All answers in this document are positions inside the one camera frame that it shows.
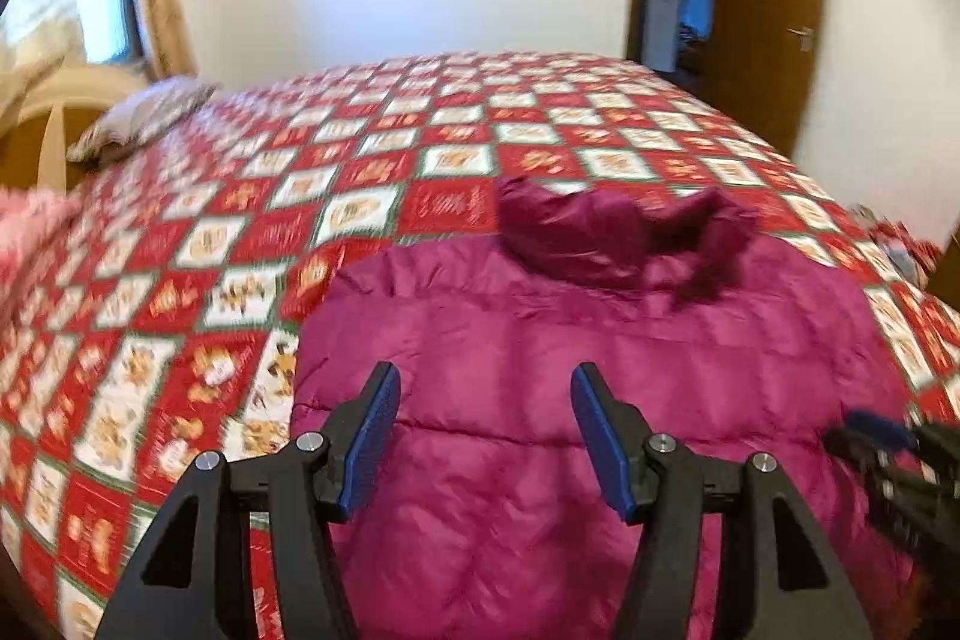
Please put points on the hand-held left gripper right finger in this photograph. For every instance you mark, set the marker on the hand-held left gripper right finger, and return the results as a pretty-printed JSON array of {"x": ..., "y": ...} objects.
[{"x": 600, "y": 441}]

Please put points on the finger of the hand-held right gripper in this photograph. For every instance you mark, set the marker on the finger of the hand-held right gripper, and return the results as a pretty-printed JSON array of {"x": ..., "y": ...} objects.
[
  {"x": 937, "y": 452},
  {"x": 874, "y": 434}
]

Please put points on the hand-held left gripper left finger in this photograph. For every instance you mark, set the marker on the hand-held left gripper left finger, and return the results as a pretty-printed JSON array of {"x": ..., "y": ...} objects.
[{"x": 369, "y": 441}]

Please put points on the magenta down jacket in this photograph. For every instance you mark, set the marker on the magenta down jacket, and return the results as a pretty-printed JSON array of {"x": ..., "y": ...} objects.
[{"x": 540, "y": 340}]

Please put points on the red patterned cloth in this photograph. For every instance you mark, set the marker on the red patterned cloth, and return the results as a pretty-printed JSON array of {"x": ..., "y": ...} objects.
[{"x": 904, "y": 246}]

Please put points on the red checkered printed blanket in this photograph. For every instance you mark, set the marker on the red checkered printed blanket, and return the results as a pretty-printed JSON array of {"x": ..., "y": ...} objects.
[{"x": 225, "y": 250}]

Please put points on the grey patterned pillow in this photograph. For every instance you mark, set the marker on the grey patterned pillow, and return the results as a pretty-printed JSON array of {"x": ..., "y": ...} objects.
[{"x": 142, "y": 119}]

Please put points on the pink fluffy cloth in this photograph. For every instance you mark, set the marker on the pink fluffy cloth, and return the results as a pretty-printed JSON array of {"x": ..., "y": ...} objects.
[{"x": 30, "y": 227}]

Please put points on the brown wooden door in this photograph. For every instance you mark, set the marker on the brown wooden door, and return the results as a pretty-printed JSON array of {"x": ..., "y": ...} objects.
[{"x": 765, "y": 33}]

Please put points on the cream wooden headboard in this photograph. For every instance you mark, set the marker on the cream wooden headboard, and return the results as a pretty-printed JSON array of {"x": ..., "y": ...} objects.
[{"x": 45, "y": 108}]

